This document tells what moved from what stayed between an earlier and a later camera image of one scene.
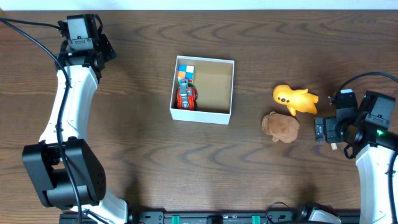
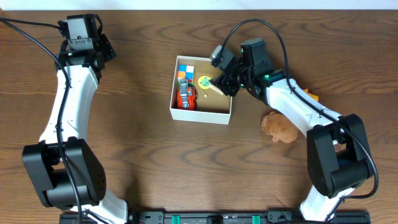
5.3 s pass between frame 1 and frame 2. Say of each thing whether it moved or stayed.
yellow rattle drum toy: moved
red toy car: stayed
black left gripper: stayed
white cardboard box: stayed
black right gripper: moved
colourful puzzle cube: stayed
